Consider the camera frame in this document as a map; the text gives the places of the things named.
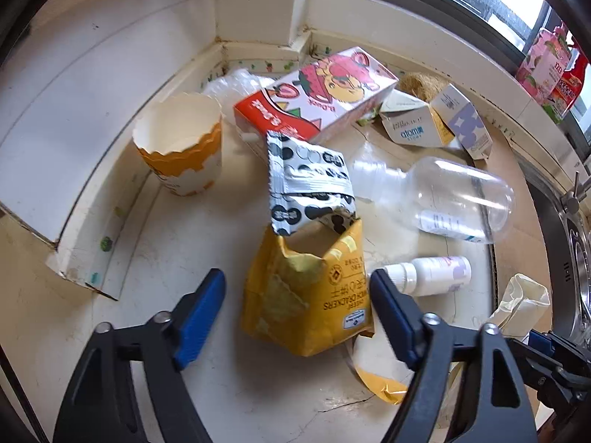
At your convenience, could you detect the yellow foil wrapper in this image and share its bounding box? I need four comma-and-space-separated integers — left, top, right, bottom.
344, 332, 416, 406

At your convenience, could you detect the green white plastic container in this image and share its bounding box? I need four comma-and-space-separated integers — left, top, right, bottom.
356, 104, 384, 126

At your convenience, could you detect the orange white paper cup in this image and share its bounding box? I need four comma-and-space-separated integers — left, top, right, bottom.
132, 93, 223, 197

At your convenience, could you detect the white yellow cardboard box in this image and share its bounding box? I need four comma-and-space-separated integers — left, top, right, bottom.
379, 89, 457, 148

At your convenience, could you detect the black white dotted snack wrapper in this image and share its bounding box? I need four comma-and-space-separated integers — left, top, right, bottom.
267, 130, 357, 237

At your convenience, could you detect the yellow cracker bag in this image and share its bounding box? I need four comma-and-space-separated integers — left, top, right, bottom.
240, 219, 375, 357

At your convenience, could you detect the steel sink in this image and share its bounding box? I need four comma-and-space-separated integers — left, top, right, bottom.
517, 157, 591, 337

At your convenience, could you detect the white box with purple flowers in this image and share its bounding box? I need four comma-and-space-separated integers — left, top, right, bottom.
429, 84, 492, 160

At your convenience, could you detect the tan loofah sponge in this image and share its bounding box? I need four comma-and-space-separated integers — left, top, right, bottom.
398, 71, 451, 101

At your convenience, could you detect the clear plastic bottle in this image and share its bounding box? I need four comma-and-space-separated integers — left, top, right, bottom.
353, 154, 515, 245

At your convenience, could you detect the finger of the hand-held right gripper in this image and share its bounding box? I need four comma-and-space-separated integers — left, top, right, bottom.
527, 331, 591, 371
508, 338, 591, 418

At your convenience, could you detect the small white bottle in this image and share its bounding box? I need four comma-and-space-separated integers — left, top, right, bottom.
382, 255, 472, 297

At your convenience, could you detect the cream paper bag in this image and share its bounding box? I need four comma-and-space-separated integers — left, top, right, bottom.
489, 273, 551, 337

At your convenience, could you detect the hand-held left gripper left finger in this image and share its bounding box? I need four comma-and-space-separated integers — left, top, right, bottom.
53, 268, 227, 443

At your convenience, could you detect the strawberry print drink carton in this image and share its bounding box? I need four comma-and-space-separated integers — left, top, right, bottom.
233, 47, 400, 145

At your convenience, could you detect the pink detergent pouch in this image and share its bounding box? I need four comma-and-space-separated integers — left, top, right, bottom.
516, 28, 578, 107

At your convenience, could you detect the steel faucet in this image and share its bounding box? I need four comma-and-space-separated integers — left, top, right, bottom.
561, 171, 591, 213

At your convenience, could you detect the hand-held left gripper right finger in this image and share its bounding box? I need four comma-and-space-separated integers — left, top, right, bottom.
369, 268, 539, 443

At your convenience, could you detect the clear plastic bag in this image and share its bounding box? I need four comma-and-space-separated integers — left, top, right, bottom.
202, 68, 273, 116

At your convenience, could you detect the brown cardboard sheet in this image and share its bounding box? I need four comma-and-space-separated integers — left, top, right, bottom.
455, 141, 557, 347

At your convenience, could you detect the red spray bottle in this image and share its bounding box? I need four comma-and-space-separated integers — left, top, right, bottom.
547, 51, 591, 123

